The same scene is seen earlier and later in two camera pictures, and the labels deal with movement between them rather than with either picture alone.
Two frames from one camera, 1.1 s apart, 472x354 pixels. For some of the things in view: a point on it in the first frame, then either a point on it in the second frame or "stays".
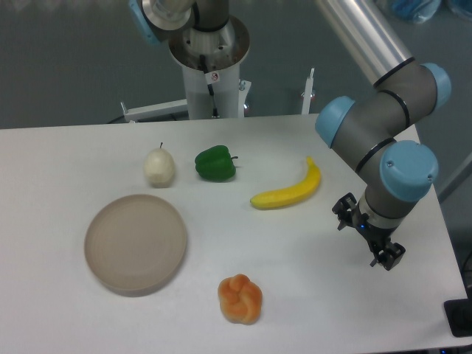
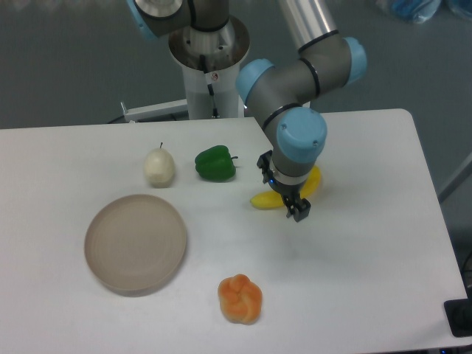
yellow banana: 302,188 stays
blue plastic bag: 417,11 stays
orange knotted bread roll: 240,299 stays
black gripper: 349,211 → 299,208
